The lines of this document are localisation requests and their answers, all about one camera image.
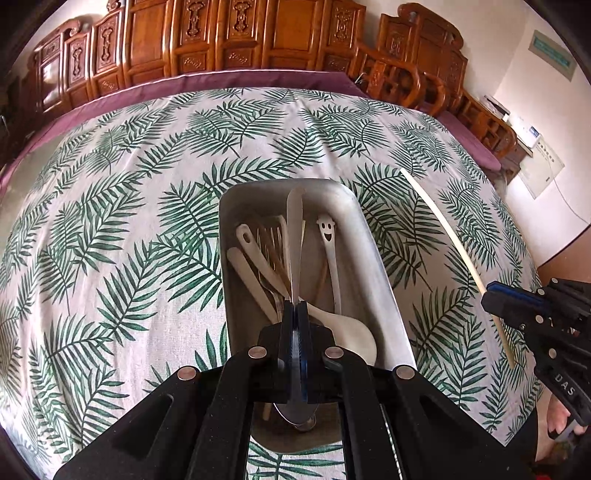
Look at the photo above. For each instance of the grey metal tray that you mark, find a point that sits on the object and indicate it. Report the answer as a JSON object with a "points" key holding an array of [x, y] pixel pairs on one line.
{"points": [[366, 291]]}

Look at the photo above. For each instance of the purple armchair cushion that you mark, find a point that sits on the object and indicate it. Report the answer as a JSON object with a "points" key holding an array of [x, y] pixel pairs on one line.
{"points": [[482, 156]]}

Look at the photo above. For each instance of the cream spoon with hole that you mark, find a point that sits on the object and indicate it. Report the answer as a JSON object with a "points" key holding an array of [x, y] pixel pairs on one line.
{"points": [[252, 250]]}

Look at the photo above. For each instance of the carved wooden armchair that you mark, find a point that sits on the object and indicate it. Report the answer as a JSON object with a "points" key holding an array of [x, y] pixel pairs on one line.
{"points": [[422, 37]]}

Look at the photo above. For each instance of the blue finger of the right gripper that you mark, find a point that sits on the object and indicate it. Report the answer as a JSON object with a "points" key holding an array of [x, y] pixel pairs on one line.
{"points": [[516, 293]]}

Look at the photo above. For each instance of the long carved wooden sofa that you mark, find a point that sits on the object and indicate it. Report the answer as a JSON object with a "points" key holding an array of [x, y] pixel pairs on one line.
{"points": [[138, 42]]}

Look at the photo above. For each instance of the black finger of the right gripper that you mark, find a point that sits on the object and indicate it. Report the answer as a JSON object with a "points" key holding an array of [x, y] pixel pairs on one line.
{"points": [[514, 313]]}

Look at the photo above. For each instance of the person's right hand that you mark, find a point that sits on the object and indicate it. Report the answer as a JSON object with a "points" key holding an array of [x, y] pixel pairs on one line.
{"points": [[553, 418]]}

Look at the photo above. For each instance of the cream plastic spoon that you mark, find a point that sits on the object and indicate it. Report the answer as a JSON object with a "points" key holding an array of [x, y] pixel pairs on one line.
{"points": [[348, 332]]}

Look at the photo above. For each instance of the wooden side table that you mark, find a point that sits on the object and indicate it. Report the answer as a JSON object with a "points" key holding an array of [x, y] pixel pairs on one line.
{"points": [[511, 162]]}

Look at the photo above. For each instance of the green fern print tablecloth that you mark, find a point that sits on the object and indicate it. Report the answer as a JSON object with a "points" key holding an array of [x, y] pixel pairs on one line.
{"points": [[111, 275]]}

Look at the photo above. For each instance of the smiley face metal spoon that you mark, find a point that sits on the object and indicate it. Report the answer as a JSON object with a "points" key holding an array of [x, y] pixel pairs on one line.
{"points": [[326, 226]]}

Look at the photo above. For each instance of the grey electrical panel box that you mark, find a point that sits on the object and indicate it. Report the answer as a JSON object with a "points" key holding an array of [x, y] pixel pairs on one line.
{"points": [[553, 54]]}

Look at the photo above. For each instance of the stainless steel fork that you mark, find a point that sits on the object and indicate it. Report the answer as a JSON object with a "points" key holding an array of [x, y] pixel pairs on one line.
{"points": [[269, 250]]}

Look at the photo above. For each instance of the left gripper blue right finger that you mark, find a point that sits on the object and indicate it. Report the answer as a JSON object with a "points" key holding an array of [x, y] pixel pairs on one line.
{"points": [[304, 345]]}

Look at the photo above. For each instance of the dark wooden chopstick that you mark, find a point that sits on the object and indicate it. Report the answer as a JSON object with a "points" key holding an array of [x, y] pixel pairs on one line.
{"points": [[320, 285]]}

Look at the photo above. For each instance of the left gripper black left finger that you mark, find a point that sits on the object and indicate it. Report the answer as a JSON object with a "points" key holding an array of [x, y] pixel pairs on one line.
{"points": [[286, 346]]}

